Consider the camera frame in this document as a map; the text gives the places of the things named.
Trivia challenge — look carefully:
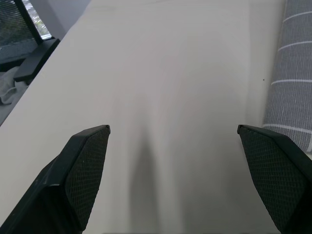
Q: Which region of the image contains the white crumpled cloth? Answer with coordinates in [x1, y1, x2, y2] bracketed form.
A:
[0, 67, 21, 105]

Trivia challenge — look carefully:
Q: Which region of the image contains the black mesh office chair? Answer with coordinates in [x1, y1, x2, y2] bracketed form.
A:
[0, 0, 61, 86]

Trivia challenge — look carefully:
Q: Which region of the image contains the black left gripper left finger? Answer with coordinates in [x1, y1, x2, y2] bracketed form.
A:
[0, 124, 111, 234]

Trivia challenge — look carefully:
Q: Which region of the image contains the grey white-striped cloth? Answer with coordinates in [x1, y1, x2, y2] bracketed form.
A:
[262, 0, 312, 154]

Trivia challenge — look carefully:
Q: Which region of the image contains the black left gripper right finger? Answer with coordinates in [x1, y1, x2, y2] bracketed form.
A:
[237, 124, 312, 234]

